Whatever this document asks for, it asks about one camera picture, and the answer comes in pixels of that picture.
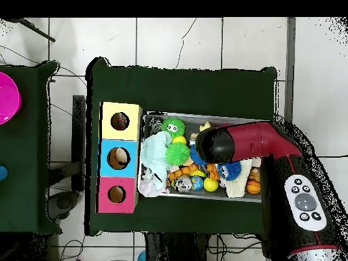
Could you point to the dark green table cloth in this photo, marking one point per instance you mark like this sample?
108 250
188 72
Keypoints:
24 163
190 89

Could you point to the pink plastic bowl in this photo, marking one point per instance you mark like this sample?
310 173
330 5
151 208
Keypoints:
8 100

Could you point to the blue round object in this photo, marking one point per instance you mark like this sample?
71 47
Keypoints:
2 173

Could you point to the cream knitted cloth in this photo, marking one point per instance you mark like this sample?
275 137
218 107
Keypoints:
236 187

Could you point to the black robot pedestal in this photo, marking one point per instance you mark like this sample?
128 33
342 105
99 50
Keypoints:
176 247

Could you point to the black upright panel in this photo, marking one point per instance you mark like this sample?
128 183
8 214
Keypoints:
78 136

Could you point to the blue spiky googly-eyed ball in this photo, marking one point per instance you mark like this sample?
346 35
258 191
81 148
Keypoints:
231 171
195 157

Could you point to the globe print ball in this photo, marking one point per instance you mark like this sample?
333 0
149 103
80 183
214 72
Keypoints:
197 183

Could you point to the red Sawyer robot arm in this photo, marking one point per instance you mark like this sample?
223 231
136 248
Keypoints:
252 144

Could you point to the orange mini basketball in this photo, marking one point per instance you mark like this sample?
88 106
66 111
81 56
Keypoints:
253 187

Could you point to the crushed silver can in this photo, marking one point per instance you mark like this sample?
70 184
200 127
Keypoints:
182 184

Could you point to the dark rod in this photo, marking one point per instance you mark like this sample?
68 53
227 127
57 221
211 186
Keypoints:
35 30

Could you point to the mint knitted cloth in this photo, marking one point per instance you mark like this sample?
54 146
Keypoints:
153 155

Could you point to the grey stand foot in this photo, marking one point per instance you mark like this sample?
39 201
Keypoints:
64 204

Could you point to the wooden box with three holes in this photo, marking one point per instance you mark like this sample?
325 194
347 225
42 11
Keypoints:
130 130

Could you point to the yellow ball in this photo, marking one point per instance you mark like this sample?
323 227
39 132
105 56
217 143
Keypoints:
180 140

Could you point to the shallow grey mesh bin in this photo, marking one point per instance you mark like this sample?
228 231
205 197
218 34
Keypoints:
190 122

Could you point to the green spiky googly-eyed ball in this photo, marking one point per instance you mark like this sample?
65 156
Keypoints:
173 127

